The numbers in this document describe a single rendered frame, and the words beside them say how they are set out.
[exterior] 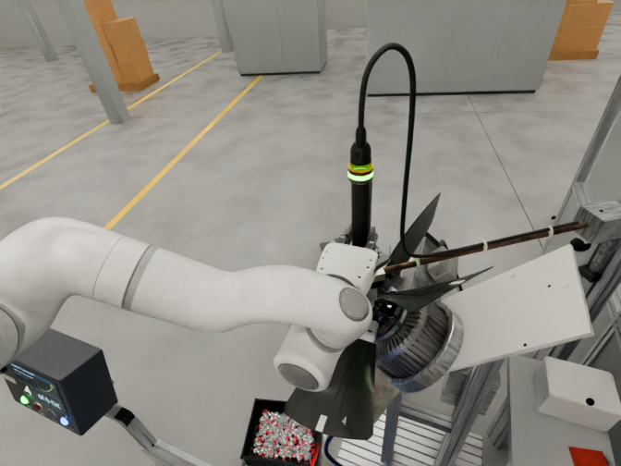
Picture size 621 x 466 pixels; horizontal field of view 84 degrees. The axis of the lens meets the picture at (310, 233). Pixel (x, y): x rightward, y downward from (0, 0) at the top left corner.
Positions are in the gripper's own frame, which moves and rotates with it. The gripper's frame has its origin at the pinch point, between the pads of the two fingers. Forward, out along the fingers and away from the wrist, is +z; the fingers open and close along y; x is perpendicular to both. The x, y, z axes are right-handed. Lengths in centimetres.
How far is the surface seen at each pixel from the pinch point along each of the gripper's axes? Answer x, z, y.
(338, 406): -31.7, -20.1, 0.9
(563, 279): -15.4, 15.7, 41.5
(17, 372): -28, -40, -74
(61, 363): -25, -36, -62
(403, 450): -142, 17, 17
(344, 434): -31.4, -25.1, 3.8
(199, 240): -150, 127, -185
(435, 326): -32.3, 7.6, 18.0
